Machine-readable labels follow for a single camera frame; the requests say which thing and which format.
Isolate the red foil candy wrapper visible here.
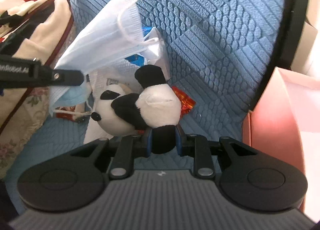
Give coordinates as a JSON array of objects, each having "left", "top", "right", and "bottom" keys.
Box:
[{"left": 172, "top": 86, "right": 196, "bottom": 118}]

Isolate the black white panda plush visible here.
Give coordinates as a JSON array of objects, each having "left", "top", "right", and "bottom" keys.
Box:
[{"left": 91, "top": 65, "right": 181, "bottom": 154}]

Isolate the dark red snack packet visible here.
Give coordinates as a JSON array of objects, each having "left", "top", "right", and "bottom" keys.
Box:
[{"left": 55, "top": 103, "right": 92, "bottom": 123}]

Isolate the white textured paper towel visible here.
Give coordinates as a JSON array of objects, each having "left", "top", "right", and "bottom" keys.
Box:
[{"left": 84, "top": 60, "right": 142, "bottom": 144}]

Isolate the blue white red mask packet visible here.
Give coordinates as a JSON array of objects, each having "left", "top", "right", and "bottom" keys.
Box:
[{"left": 125, "top": 27, "right": 171, "bottom": 80}]

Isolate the white blue face mask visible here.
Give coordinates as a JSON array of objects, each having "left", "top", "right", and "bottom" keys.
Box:
[{"left": 48, "top": 0, "right": 161, "bottom": 118}]

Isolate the floral beige cushion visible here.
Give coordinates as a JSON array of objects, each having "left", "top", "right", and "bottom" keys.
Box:
[{"left": 1, "top": 87, "right": 49, "bottom": 179}]

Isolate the cream black red pillow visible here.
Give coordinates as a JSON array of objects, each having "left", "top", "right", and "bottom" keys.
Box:
[{"left": 0, "top": 0, "right": 74, "bottom": 130}]

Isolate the blue textured sofa cover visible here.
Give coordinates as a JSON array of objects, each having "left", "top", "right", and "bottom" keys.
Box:
[{"left": 4, "top": 0, "right": 288, "bottom": 215}]

